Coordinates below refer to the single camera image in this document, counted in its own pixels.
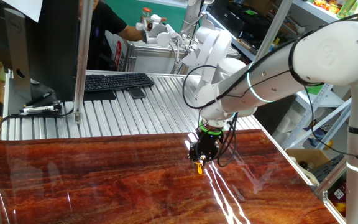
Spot aluminium frame post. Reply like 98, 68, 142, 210
73, 0, 94, 124
255, 0, 293, 60
314, 155, 349, 200

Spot orange lidded jar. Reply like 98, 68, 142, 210
140, 6, 152, 24

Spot bare person forearm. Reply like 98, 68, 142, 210
118, 24, 145, 42

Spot person in black shirt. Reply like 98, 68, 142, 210
78, 0, 129, 72

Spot red printed box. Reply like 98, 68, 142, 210
328, 182, 348, 217

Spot silver aluminium case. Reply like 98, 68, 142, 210
123, 40, 195, 75

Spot white paper sheet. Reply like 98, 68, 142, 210
1, 0, 44, 23

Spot grey background robot link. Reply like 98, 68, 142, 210
183, 0, 214, 32

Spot brown cardboard box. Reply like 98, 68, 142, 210
286, 148, 331, 175

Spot black plastic tray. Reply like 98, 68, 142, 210
310, 154, 347, 184

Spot white foam pieces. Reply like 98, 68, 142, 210
273, 102, 306, 146

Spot wood pattern table mat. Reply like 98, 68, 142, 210
0, 129, 341, 224

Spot metal rod stand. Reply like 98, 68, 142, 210
171, 12, 208, 74

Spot white box red print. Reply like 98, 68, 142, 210
104, 29, 127, 72

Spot black computer monitor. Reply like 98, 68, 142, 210
0, 0, 80, 103

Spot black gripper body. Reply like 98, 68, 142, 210
191, 131, 224, 161

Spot black pen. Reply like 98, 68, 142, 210
23, 90, 55, 108

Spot blue cloth bundle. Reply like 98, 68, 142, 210
303, 119, 326, 147

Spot green flange ring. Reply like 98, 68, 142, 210
198, 121, 224, 136

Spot colourful toy pile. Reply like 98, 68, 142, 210
314, 0, 338, 14

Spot black keyboard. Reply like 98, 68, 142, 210
84, 72, 155, 93

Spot green cloth backdrop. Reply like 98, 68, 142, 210
106, 0, 188, 32

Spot black table cable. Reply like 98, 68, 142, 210
0, 107, 75, 139

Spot black panel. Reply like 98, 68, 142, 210
253, 95, 298, 134

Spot white marker pen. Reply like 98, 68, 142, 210
19, 104, 62, 114

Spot white metal shelf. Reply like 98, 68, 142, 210
272, 0, 358, 150

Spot white handheld device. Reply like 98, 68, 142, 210
135, 14, 178, 47

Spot black smartphone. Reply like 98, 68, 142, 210
127, 86, 147, 100

